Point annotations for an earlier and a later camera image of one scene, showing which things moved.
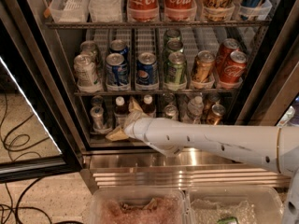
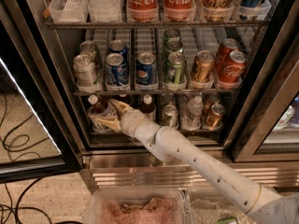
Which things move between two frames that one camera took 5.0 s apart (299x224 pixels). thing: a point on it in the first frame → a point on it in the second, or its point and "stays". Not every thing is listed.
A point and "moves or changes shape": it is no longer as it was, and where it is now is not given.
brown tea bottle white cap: (121, 112) moves or changes shape
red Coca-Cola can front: (234, 68) stays
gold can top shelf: (217, 2) stays
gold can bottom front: (215, 119) stays
